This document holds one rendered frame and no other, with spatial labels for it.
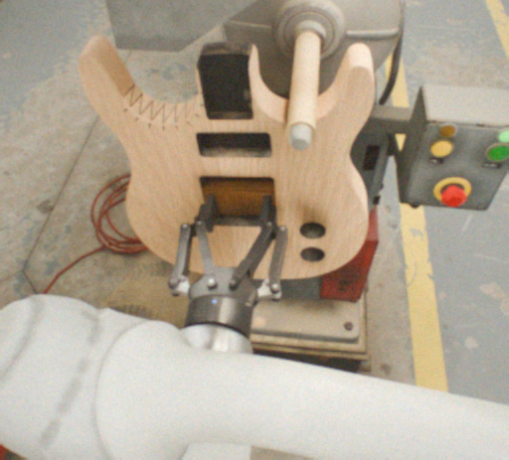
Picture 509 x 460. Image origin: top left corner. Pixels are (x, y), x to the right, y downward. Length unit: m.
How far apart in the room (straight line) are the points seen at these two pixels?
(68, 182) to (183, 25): 1.99
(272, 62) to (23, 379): 0.55
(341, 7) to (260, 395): 0.52
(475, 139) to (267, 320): 0.86
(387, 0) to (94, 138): 1.99
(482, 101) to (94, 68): 0.59
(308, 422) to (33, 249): 1.91
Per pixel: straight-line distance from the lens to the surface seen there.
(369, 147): 1.11
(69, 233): 2.16
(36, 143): 2.61
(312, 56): 0.64
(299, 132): 0.53
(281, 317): 1.49
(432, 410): 0.34
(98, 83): 0.61
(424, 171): 0.88
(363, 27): 0.72
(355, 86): 0.56
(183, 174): 0.67
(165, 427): 0.34
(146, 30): 0.42
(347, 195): 0.67
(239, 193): 0.67
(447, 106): 0.85
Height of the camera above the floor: 1.61
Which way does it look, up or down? 49 degrees down
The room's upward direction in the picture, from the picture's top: straight up
